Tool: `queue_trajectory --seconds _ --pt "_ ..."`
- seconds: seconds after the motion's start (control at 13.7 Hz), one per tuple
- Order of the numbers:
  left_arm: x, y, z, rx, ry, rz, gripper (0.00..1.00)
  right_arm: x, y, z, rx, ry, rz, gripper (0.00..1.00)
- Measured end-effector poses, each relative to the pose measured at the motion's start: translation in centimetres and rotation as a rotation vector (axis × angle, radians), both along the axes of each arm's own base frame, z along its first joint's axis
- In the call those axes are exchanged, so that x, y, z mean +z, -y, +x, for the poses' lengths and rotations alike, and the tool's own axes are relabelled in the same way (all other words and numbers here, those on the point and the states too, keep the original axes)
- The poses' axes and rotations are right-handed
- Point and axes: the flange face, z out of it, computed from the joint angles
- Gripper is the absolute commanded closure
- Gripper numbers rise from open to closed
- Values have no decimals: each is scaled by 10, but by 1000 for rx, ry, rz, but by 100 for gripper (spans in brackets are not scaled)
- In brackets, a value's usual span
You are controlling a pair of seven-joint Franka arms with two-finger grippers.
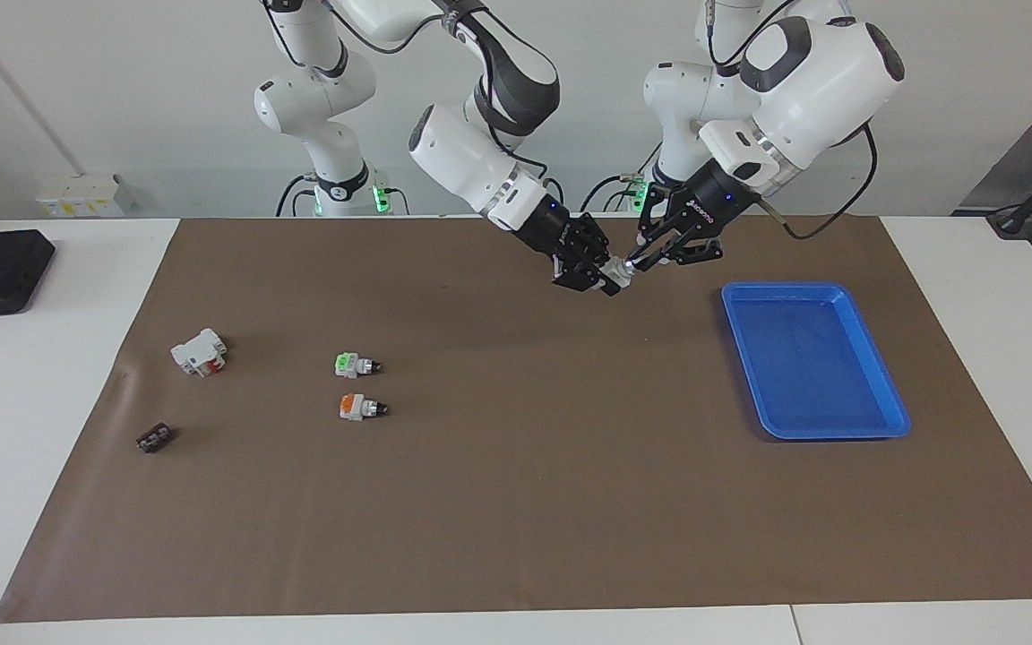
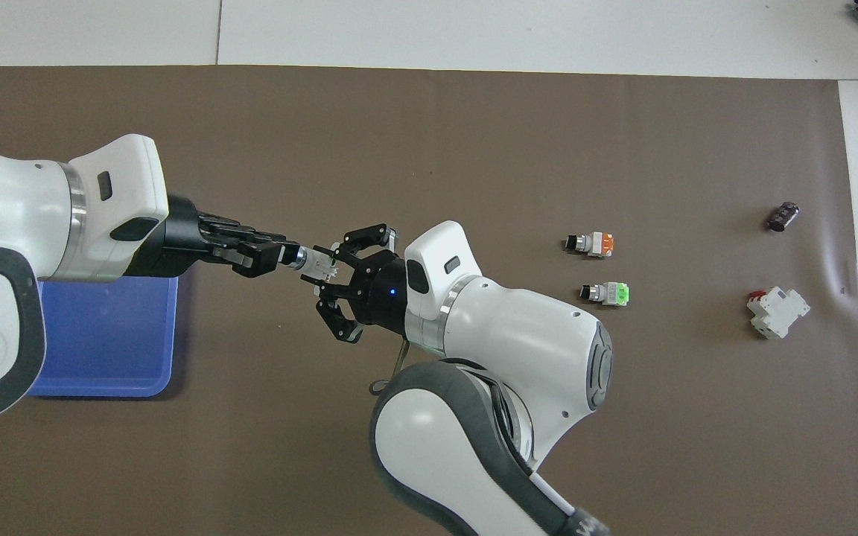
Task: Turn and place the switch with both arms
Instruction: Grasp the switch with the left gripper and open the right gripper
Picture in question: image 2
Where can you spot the blue plastic tray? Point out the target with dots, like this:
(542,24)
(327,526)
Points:
(116,335)

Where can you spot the switch with green block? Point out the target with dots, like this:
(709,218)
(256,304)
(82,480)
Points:
(611,294)

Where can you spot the white circuit breaker red lever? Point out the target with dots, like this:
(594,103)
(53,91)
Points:
(779,309)

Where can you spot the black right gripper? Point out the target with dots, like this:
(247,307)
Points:
(380,290)

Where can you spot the brown table mat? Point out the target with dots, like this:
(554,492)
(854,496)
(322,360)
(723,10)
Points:
(697,417)

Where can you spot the switch with orange block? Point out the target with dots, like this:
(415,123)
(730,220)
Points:
(599,244)

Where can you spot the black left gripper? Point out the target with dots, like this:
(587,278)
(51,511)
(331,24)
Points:
(183,238)

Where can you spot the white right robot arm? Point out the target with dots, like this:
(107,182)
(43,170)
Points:
(518,335)

